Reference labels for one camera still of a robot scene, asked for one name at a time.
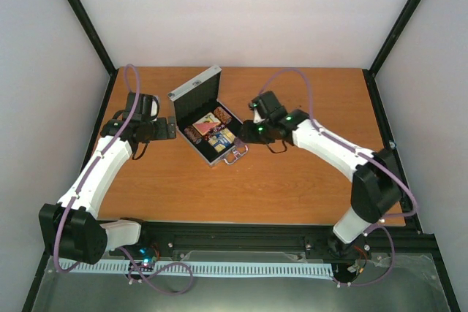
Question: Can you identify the brown poker chip stack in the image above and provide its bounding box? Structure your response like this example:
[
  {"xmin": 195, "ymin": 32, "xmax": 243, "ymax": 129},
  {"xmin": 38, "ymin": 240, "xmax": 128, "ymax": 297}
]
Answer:
[
  {"xmin": 184, "ymin": 126, "xmax": 203, "ymax": 145},
  {"xmin": 213, "ymin": 106, "xmax": 232, "ymax": 124}
]

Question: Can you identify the blue gold card deck box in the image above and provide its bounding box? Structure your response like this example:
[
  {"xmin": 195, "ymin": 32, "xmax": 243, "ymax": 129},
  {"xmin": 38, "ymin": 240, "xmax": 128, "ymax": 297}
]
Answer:
[{"xmin": 208, "ymin": 129, "xmax": 235, "ymax": 153}]

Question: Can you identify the aluminium poker case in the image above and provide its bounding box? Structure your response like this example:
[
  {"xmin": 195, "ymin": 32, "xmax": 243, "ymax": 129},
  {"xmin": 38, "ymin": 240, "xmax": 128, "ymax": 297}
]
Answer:
[{"xmin": 167, "ymin": 66, "xmax": 249, "ymax": 166}]

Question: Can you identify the red card deck box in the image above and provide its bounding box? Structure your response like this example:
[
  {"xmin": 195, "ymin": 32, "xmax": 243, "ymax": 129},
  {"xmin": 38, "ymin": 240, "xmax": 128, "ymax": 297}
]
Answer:
[{"xmin": 192, "ymin": 113, "xmax": 222, "ymax": 136}]

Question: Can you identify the purple poker chip stack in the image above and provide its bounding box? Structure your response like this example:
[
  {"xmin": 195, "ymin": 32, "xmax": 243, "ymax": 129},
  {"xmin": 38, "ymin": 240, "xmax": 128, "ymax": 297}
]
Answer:
[{"xmin": 234, "ymin": 137, "xmax": 248, "ymax": 149}]

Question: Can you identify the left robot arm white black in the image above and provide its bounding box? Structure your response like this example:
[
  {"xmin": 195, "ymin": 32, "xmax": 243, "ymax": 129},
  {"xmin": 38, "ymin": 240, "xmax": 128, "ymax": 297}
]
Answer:
[{"xmin": 39, "ymin": 116, "xmax": 176, "ymax": 272}]

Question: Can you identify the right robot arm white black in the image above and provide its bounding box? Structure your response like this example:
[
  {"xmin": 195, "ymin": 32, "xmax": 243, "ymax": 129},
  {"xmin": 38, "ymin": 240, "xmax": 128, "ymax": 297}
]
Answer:
[{"xmin": 238, "ymin": 110, "xmax": 401, "ymax": 244}]

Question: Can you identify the green lit circuit board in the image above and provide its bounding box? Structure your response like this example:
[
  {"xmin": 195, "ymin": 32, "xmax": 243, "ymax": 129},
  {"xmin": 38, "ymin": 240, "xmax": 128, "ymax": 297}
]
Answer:
[{"xmin": 133, "ymin": 244, "xmax": 161, "ymax": 273}]

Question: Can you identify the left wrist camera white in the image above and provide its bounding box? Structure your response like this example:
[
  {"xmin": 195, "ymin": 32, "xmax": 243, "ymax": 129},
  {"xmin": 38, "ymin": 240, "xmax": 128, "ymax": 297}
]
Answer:
[{"xmin": 122, "ymin": 93, "xmax": 159, "ymax": 122}]

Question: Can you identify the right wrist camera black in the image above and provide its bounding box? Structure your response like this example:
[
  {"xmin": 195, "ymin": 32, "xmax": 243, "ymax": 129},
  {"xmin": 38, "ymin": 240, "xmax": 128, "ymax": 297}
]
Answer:
[{"xmin": 249, "ymin": 91, "xmax": 287, "ymax": 123}]

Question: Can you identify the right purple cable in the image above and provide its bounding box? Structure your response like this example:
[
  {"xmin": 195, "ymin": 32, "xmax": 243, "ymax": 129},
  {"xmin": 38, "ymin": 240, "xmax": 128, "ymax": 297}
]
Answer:
[{"xmin": 258, "ymin": 67, "xmax": 418, "ymax": 288}]

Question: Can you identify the light blue cable duct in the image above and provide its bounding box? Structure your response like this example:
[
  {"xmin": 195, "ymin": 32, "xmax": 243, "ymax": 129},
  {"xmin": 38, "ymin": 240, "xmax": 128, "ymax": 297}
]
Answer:
[{"xmin": 72, "ymin": 259, "xmax": 333, "ymax": 280}]

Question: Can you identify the black aluminium frame rail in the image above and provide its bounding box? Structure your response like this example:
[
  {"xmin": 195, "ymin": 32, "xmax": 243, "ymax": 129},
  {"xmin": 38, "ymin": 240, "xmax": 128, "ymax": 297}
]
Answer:
[{"xmin": 47, "ymin": 220, "xmax": 439, "ymax": 262}]

